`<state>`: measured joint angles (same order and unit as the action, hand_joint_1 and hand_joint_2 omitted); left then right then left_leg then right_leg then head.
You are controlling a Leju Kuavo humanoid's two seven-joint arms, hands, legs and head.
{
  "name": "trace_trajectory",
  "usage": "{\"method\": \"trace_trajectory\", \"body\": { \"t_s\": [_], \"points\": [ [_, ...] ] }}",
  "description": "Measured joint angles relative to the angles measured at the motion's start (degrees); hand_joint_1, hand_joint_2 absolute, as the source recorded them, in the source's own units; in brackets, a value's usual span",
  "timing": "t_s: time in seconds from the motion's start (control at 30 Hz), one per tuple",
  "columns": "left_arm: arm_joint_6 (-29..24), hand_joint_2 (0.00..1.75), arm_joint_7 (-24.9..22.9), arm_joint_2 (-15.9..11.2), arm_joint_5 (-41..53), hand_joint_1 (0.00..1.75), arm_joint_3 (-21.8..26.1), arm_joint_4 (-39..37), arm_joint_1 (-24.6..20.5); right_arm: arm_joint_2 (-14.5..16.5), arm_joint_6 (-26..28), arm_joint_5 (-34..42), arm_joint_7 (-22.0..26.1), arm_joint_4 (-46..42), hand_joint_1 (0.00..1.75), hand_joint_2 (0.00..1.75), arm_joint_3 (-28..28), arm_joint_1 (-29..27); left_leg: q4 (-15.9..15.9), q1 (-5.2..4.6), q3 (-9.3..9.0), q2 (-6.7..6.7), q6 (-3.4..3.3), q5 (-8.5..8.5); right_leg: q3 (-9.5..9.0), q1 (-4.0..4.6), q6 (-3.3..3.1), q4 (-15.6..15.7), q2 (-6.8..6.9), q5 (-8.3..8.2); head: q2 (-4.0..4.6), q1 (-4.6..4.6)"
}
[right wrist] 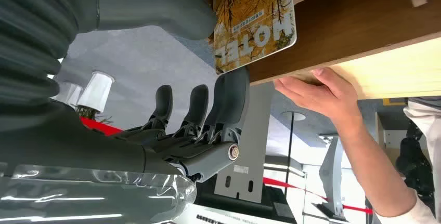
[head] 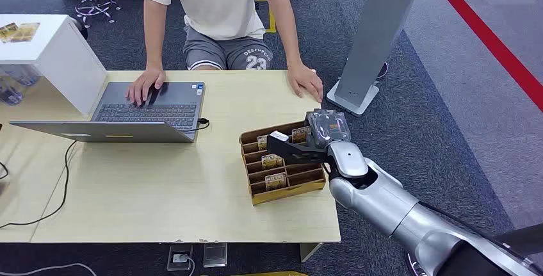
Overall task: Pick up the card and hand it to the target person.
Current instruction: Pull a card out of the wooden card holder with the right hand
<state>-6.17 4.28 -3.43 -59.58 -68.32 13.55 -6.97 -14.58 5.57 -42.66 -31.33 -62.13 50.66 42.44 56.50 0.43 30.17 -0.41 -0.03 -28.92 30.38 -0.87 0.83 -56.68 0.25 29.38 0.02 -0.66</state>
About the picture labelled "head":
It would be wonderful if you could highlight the person's right hand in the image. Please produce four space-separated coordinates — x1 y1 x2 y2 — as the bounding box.
126 67 166 108

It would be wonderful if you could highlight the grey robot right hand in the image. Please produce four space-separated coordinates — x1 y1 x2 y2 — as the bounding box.
305 109 352 150

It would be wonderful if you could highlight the person's left hand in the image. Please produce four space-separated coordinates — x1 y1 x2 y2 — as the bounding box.
286 63 324 104

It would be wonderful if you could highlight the brown wooden card holder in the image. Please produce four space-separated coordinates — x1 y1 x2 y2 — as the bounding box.
238 120 327 206

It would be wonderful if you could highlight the person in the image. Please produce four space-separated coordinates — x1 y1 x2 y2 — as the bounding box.
126 0 324 108

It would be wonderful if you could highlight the grey laptop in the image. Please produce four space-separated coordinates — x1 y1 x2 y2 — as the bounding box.
9 81 206 144

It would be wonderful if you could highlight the white cabinet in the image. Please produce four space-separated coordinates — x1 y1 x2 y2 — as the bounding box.
0 13 108 116

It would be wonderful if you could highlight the grey kiosk stand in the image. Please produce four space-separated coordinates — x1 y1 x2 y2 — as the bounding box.
325 0 428 117

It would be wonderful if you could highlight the chrome chair base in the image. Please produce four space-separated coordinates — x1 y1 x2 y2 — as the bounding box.
74 0 122 29

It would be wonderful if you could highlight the clear plastic bottle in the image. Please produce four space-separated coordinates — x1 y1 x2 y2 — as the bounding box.
0 79 24 106
7 65 42 88

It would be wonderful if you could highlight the wooden table leg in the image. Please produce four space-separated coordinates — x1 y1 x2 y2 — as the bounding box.
299 243 325 263

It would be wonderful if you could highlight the grey floor plate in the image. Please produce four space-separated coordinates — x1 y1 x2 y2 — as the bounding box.
202 243 229 269

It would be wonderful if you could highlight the floor power socket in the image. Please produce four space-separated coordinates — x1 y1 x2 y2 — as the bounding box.
166 244 194 272

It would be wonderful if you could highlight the black robot body panel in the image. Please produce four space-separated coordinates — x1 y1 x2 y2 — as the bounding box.
494 223 543 259

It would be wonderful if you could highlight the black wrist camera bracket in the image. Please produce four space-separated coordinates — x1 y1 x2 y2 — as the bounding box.
266 137 330 165

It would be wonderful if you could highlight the black laptop plug cable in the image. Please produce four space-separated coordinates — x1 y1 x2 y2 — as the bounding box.
178 118 211 134

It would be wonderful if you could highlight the long black cable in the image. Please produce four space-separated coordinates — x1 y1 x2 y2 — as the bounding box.
0 140 79 229

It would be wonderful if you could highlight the white cable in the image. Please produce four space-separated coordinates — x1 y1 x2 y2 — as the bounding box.
0 262 99 276

